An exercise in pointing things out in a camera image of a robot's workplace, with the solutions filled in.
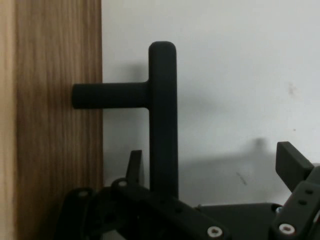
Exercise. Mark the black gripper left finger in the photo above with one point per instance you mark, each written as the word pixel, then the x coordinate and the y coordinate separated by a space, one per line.
pixel 150 215

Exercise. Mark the wooden drawer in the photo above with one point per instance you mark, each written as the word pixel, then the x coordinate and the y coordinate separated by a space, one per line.
pixel 57 50

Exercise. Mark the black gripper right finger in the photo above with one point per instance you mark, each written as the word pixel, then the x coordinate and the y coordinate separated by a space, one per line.
pixel 305 200

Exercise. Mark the brown wooden drawer box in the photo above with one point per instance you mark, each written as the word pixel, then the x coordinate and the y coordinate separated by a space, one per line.
pixel 6 75

